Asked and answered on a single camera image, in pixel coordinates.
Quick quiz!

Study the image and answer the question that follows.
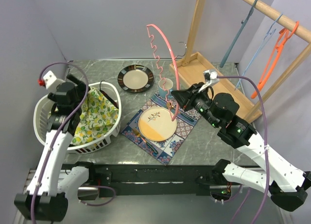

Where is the blue ceramic mug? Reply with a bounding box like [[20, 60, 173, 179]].
[[158, 78, 173, 99]]

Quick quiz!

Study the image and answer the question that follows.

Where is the gold spoon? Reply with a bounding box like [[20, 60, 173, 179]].
[[166, 103, 194, 122]]

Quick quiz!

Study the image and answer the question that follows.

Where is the dark rimmed striped plate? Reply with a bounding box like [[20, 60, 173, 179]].
[[117, 65, 154, 93]]

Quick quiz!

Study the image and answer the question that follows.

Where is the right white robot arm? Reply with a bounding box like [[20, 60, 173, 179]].
[[171, 83, 311, 212]]

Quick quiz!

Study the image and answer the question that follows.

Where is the light blue wire hanger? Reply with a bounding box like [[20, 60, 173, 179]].
[[238, 17, 282, 85]]

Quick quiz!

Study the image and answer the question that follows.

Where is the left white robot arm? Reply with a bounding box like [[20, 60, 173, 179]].
[[14, 74, 97, 224]]

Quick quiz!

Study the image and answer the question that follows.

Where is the wooden clothes rack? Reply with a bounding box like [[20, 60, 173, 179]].
[[176, 0, 311, 123]]

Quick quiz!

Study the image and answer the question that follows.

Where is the orange plastic hanger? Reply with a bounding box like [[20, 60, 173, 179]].
[[257, 21, 299, 91]]

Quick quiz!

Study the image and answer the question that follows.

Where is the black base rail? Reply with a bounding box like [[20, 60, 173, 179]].
[[55, 160, 263, 198]]

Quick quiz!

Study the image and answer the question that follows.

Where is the cream and yellow plate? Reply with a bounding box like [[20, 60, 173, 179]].
[[138, 107, 177, 141]]

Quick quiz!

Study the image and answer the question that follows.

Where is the red plaid garment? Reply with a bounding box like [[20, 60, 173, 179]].
[[99, 80, 119, 108]]

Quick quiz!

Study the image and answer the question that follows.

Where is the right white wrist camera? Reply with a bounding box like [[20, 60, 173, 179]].
[[199, 69, 219, 93]]

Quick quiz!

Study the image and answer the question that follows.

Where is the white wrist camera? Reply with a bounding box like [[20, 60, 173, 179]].
[[38, 70, 65, 93], [199, 69, 219, 93]]

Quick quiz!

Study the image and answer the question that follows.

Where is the patterned blue placemat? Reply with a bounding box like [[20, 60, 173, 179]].
[[121, 92, 201, 165]]

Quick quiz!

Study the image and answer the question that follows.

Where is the dark blue hanger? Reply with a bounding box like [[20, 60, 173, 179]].
[[219, 0, 258, 68]]

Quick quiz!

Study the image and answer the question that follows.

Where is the white plastic laundry basket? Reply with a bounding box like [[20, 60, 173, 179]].
[[34, 82, 121, 154]]

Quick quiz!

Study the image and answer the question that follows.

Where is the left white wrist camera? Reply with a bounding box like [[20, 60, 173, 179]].
[[38, 70, 65, 93]]

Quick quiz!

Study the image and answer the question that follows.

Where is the gold fork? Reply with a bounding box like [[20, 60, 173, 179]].
[[132, 128, 158, 154]]

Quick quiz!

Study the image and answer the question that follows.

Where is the lemon print cloth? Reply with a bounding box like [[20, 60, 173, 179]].
[[71, 86, 119, 146]]

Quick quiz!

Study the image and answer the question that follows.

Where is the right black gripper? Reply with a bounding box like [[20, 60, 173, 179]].
[[171, 81, 220, 128]]

